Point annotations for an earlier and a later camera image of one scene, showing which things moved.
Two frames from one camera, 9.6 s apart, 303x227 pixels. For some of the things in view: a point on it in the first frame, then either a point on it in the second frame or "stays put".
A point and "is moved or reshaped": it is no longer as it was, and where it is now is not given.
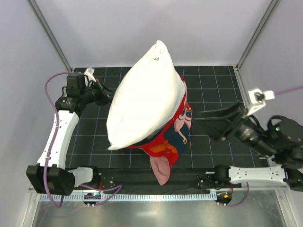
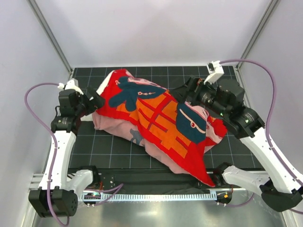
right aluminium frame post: x=266 y=16 stays put
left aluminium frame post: x=44 y=22 stays put
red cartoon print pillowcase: x=164 y=148 is moved or reshaped
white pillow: x=151 y=93 to x=103 y=86
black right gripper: x=230 y=122 to x=189 y=87
